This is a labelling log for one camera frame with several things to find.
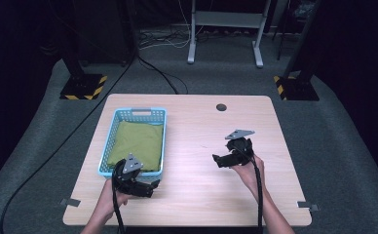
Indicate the white metal stand frame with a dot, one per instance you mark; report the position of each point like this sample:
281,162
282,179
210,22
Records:
192,48

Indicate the blue plastic basket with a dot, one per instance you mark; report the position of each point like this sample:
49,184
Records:
112,143

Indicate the grey tape piece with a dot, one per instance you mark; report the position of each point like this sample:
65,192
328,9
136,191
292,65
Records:
70,202
307,205

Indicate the person's left hand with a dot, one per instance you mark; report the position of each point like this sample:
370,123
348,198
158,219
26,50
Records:
107,203

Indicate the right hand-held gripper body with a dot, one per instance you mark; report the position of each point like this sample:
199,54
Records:
240,148

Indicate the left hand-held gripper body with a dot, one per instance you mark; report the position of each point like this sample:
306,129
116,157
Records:
128,172

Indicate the person's right hand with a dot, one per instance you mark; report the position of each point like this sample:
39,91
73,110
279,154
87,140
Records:
250,177

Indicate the black striped stand base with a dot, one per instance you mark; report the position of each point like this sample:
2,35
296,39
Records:
295,87
81,86

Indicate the green cloth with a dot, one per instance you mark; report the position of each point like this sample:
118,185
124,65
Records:
138,144

